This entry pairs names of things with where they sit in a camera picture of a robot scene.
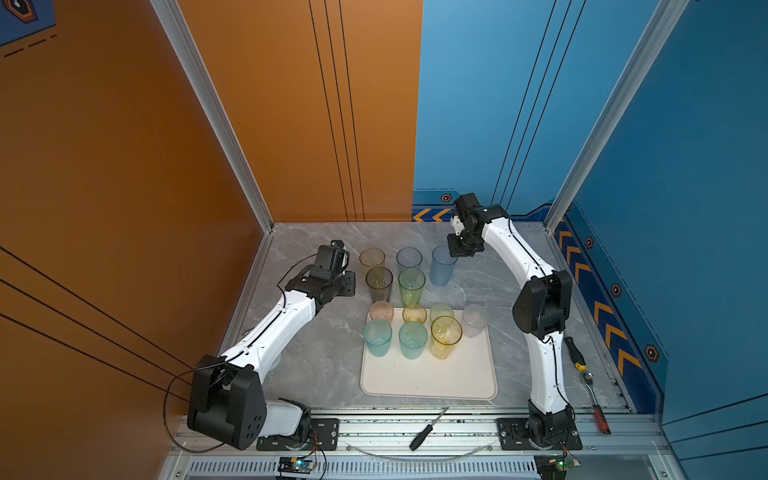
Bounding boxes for green circuit board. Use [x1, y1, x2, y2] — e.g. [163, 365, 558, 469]
[534, 457, 579, 480]
[276, 457, 319, 480]

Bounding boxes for black handled screwdriver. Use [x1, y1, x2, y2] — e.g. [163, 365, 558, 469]
[409, 407, 448, 451]

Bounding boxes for amber tall glass back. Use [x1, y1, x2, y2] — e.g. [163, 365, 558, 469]
[359, 247, 386, 270]

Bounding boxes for teal tall glass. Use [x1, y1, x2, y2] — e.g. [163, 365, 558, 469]
[363, 319, 392, 357]
[398, 322, 428, 360]

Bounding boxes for yellow black screwdriver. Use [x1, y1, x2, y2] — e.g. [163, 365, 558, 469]
[563, 335, 587, 372]

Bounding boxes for aluminium front rail frame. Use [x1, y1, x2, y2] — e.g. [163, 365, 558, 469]
[158, 407, 686, 479]

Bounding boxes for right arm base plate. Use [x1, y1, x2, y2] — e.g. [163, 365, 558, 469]
[496, 417, 583, 451]

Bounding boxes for green short glass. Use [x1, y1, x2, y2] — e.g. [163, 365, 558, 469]
[429, 304, 455, 321]

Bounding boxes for pink short glass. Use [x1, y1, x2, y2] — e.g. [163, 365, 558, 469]
[368, 301, 394, 323]

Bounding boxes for teal tall glass back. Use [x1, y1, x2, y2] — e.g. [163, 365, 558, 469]
[398, 322, 428, 360]

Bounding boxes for yellow tall glass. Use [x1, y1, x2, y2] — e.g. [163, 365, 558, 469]
[430, 316, 463, 360]

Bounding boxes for blue tall glass back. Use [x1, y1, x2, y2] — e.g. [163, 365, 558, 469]
[430, 245, 457, 287]

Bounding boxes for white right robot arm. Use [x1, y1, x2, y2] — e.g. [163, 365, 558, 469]
[447, 193, 582, 449]

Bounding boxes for left green circuit board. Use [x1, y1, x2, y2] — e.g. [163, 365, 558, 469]
[276, 457, 319, 480]

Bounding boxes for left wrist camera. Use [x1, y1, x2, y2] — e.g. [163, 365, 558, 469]
[309, 240, 349, 281]

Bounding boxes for red handled ratchet wrench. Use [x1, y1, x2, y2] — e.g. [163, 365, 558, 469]
[581, 371, 611, 435]

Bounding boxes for green tall glass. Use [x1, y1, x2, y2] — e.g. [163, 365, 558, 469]
[398, 268, 426, 306]

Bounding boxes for grey-blue tall glass back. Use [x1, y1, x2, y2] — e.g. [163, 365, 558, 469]
[396, 247, 423, 271]

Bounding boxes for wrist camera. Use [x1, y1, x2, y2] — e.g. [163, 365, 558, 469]
[450, 215, 465, 238]
[309, 240, 349, 281]

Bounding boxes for cream rectangular tray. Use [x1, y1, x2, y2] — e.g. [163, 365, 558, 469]
[360, 308, 498, 401]

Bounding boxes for yellow short glass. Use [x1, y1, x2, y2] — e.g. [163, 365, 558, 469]
[402, 303, 428, 324]

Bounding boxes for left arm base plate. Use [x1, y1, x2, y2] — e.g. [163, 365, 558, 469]
[256, 418, 339, 451]

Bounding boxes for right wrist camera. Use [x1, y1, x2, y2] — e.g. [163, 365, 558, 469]
[450, 215, 465, 238]

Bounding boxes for dark smoky tall glass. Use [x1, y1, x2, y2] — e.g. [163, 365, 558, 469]
[365, 266, 394, 303]

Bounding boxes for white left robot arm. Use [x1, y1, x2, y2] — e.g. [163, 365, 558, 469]
[187, 269, 356, 450]

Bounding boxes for teal tall glass front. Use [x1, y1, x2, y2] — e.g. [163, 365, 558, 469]
[363, 319, 392, 357]

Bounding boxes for right green circuit board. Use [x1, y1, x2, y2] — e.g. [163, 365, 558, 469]
[534, 457, 579, 480]

